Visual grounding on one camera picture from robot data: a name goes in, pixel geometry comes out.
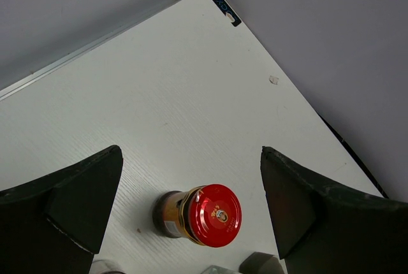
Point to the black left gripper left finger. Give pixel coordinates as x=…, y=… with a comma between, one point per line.
x=56, y=223

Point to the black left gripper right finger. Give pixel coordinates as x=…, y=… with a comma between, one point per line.
x=322, y=226

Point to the white-lid sauce jar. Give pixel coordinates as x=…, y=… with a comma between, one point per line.
x=104, y=266

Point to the silver-lid tall shaker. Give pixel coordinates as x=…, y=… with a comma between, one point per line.
x=261, y=263

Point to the red-lid sauce jar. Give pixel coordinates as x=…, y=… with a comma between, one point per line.
x=208, y=215

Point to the small paper scrap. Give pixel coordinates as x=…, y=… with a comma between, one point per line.
x=274, y=80

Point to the black table corner label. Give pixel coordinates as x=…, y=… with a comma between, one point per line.
x=228, y=12

